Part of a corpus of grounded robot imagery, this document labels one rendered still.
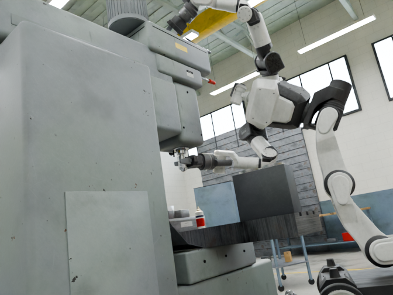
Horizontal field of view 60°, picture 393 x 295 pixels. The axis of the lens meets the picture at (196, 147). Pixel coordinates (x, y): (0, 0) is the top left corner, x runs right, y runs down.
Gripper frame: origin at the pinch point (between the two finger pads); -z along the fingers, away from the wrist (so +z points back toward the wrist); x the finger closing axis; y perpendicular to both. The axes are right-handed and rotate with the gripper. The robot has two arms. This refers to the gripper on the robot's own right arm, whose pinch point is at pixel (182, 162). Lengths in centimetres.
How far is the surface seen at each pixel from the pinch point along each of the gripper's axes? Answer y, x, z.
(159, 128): -10.9, 18.6, -19.7
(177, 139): -9.0, 10.2, -6.8
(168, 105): -23.0, 16.9, -12.7
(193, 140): -8.5, 9.2, 2.8
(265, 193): 25, 46, 7
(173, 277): 48, 34, -31
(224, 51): -490, -577, 553
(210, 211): -6, -498, 351
